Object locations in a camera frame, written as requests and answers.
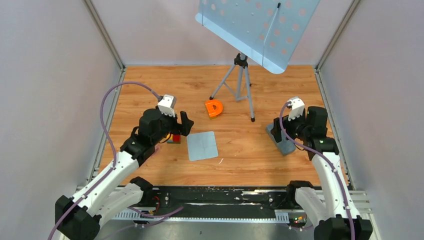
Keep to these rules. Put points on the orange D-shaped toy block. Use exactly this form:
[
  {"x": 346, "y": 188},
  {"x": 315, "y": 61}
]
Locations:
[{"x": 214, "y": 108}]

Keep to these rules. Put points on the perforated light blue stand tray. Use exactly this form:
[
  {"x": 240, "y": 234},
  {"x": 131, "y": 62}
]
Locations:
[{"x": 266, "y": 31}]

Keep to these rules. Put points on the stacked colourful toy bricks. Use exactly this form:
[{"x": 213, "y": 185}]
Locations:
[{"x": 173, "y": 139}]

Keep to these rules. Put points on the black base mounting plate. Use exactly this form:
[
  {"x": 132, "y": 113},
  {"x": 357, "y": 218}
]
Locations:
[{"x": 222, "y": 203}]

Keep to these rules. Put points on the light blue cleaning cloth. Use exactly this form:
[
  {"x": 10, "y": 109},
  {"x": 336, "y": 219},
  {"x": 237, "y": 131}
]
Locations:
[{"x": 201, "y": 146}]

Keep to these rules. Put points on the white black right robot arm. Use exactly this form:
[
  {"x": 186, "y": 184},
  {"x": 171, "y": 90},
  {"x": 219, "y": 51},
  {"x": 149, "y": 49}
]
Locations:
[{"x": 336, "y": 217}]

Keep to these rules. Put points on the grey tripod stand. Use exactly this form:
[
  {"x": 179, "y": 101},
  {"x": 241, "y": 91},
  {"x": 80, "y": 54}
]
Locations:
[{"x": 243, "y": 87}]

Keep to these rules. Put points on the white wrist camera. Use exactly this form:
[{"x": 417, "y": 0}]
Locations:
[
  {"x": 297, "y": 107},
  {"x": 166, "y": 105}
]

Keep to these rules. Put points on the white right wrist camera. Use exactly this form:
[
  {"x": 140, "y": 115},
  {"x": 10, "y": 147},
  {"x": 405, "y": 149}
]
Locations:
[{"x": 297, "y": 107}]

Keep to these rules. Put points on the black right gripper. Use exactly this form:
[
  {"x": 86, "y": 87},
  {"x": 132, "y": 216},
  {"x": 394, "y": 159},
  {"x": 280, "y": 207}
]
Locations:
[{"x": 276, "y": 131}]

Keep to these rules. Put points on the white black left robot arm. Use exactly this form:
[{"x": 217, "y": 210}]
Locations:
[{"x": 81, "y": 216}]

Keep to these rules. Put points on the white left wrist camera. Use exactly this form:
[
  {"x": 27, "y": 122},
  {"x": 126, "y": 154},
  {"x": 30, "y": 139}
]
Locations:
[{"x": 166, "y": 105}]

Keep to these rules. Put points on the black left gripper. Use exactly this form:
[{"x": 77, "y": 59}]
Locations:
[{"x": 183, "y": 128}]

